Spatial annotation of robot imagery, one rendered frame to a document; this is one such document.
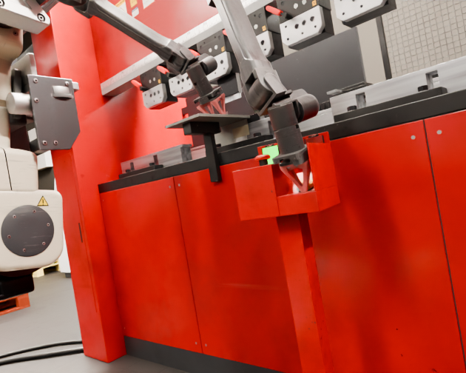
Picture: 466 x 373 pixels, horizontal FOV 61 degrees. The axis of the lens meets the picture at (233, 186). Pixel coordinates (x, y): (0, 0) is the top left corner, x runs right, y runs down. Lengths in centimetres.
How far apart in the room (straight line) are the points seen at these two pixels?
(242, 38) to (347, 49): 99
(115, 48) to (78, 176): 66
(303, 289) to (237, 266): 52
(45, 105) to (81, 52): 137
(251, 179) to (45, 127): 46
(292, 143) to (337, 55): 109
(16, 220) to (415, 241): 92
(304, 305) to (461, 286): 38
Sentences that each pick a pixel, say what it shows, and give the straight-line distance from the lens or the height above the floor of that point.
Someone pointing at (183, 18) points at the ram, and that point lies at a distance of 179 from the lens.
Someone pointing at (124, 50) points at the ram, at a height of 149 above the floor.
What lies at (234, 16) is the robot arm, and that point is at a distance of 104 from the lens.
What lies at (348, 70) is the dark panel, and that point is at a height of 117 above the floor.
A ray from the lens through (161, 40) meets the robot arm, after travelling 149.
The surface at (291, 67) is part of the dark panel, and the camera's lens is 205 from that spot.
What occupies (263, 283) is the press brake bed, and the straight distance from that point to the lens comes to 140.
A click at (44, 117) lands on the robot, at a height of 95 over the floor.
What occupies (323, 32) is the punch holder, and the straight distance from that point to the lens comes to 137.
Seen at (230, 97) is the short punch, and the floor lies 110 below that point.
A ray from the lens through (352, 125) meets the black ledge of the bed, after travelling 115.
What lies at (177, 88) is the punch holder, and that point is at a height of 120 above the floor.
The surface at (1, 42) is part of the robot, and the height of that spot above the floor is 110.
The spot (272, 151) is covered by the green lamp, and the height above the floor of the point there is 82.
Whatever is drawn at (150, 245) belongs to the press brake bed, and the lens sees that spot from 183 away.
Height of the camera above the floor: 74
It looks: level
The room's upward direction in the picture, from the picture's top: 10 degrees counter-clockwise
